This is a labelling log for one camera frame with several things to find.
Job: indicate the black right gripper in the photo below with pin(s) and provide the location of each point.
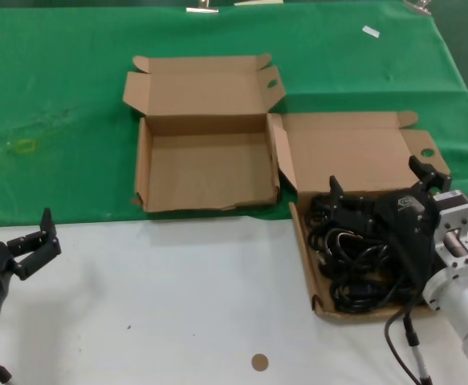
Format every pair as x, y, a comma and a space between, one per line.
408, 224

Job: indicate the cardboard box with open lid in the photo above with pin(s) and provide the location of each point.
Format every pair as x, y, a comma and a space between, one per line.
346, 160

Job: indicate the cardboard box with torn edge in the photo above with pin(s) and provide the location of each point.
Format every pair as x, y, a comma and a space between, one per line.
201, 176

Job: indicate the white tape piece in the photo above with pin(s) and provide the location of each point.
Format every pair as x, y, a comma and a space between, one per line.
371, 31

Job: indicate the green table cloth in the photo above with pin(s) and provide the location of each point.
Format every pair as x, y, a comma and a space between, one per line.
57, 80

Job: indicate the round brown sticker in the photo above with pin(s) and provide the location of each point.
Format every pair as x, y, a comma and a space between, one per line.
259, 362

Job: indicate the beige paper sheet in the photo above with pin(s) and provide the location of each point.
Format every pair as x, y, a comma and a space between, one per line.
257, 2

